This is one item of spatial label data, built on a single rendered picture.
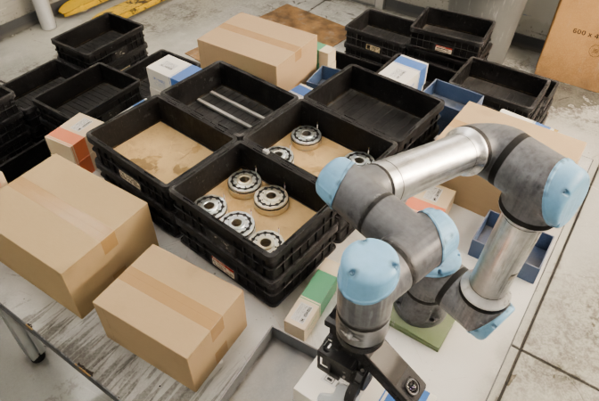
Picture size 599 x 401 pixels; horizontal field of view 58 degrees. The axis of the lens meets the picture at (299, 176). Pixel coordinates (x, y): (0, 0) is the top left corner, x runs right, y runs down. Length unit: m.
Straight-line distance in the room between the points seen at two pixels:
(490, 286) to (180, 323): 0.72
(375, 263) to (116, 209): 1.04
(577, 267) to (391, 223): 2.13
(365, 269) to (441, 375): 0.85
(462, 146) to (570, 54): 3.10
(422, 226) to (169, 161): 1.20
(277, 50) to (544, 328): 1.59
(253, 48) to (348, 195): 1.53
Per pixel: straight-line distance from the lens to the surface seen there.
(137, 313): 1.41
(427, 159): 0.92
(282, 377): 1.40
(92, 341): 1.60
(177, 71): 2.19
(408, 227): 0.76
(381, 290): 0.69
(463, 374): 1.52
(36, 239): 1.61
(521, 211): 1.09
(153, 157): 1.86
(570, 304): 2.69
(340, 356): 0.86
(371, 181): 0.81
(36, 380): 2.46
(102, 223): 1.58
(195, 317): 1.37
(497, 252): 1.20
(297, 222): 1.59
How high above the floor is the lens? 1.99
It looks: 42 degrees down
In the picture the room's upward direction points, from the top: straight up
